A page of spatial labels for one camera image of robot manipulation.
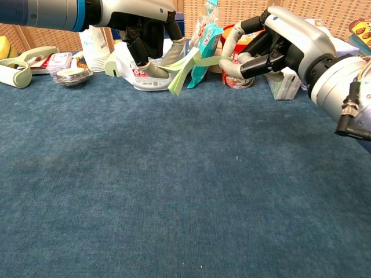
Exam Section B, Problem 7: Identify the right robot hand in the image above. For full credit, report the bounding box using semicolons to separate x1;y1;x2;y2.
219;5;339;85

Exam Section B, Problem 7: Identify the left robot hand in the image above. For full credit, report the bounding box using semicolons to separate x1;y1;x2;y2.
85;0;186;79

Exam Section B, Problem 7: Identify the green sticky note pad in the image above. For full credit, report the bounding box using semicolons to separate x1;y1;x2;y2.
159;47;201;97

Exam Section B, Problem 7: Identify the single green sticky note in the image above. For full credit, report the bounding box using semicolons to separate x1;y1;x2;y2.
192;55;234;68

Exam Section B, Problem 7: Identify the pale blue paper pack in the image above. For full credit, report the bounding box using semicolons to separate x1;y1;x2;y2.
300;17;360;90

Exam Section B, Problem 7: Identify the white detergent container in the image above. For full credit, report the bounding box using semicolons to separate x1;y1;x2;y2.
114;39;187;92

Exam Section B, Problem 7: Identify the white tissue box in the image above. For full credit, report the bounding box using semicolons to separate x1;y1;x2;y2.
265;66;303;101

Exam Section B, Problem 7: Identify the stack of paper cups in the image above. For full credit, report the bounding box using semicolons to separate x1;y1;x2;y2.
78;25;111;72

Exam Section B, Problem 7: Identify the nut snack box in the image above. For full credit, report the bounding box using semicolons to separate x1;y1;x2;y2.
348;17;371;49

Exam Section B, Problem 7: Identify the white brown small item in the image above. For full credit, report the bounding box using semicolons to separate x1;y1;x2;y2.
71;52;89;70

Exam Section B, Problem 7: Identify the red instant noodle cup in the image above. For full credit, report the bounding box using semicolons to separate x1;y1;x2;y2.
220;24;272;90

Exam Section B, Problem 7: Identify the teal snack bag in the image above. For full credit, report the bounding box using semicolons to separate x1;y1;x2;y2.
186;0;224;89

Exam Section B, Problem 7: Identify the rattan folding screen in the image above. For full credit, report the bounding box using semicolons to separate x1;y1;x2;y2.
0;0;371;54

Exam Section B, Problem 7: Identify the silver foil bowl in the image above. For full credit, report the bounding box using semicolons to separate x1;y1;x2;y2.
54;68;94;87

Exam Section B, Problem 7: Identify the red white packet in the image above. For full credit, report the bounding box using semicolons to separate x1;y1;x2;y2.
30;53;54;75

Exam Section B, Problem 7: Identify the green white lint roller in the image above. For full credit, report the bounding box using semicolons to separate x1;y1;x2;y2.
0;45;59;89

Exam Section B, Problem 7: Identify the blue felt table cloth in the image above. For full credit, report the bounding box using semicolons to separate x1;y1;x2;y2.
0;52;371;278

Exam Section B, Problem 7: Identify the black cable plug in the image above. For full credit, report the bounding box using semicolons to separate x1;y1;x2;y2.
335;81;371;141

